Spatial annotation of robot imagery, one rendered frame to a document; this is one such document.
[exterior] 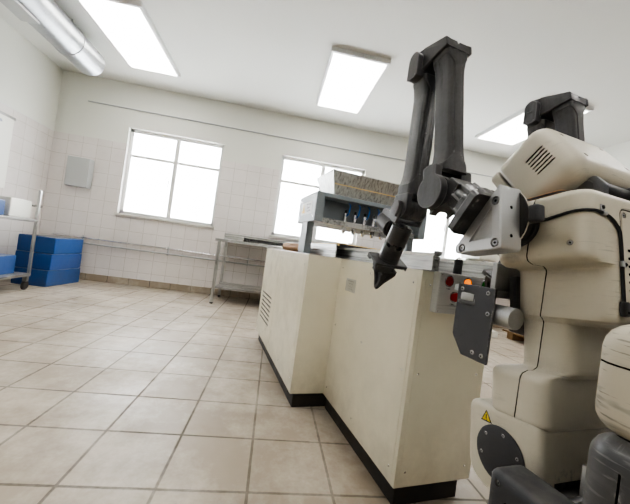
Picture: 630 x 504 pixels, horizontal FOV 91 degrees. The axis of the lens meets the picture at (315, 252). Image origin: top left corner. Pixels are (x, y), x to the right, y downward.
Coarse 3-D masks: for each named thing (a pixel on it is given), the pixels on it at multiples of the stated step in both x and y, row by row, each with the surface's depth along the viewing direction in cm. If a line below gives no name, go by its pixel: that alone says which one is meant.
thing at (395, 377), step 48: (384, 288) 126; (336, 336) 163; (384, 336) 121; (432, 336) 107; (336, 384) 155; (384, 384) 117; (432, 384) 108; (480, 384) 116; (384, 432) 113; (432, 432) 109; (384, 480) 114; (432, 480) 110
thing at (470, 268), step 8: (440, 264) 140; (448, 264) 135; (464, 264) 127; (472, 264) 123; (480, 264) 119; (488, 264) 116; (448, 272) 134; (464, 272) 126; (472, 272) 122; (480, 272) 119
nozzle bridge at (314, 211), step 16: (320, 192) 165; (304, 208) 184; (320, 208) 165; (336, 208) 177; (352, 208) 181; (304, 224) 180; (320, 224) 182; (336, 224) 172; (352, 224) 176; (368, 224) 184; (304, 240) 175
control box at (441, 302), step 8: (440, 272) 104; (440, 280) 104; (456, 280) 106; (464, 280) 107; (472, 280) 108; (480, 280) 110; (432, 288) 107; (440, 288) 104; (448, 288) 105; (432, 296) 106; (440, 296) 104; (448, 296) 105; (432, 304) 106; (440, 304) 104; (448, 304) 105; (440, 312) 104; (448, 312) 106
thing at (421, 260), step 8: (344, 248) 170; (352, 248) 161; (336, 256) 180; (344, 256) 169; (352, 256) 160; (360, 256) 152; (408, 256) 115; (416, 256) 111; (424, 256) 107; (432, 256) 103; (440, 256) 103; (408, 264) 115; (416, 264) 110; (424, 264) 106; (432, 264) 103
